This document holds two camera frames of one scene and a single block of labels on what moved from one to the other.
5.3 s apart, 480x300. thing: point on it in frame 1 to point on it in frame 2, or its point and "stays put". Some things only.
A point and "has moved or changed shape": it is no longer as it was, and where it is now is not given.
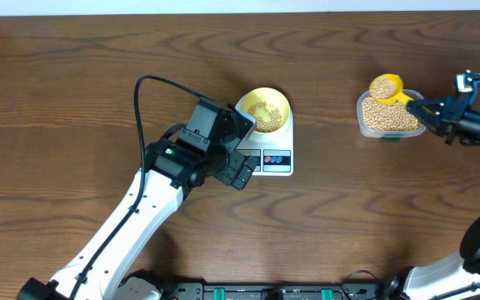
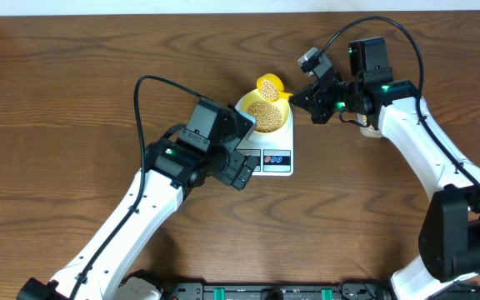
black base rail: x=197 y=290 stays put
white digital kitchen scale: x=274 y=151 stays put
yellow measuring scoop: x=386 y=89 has moved or changed shape
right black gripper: x=452 y=115 to x=314 y=104
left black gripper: x=227 y=174 stays put
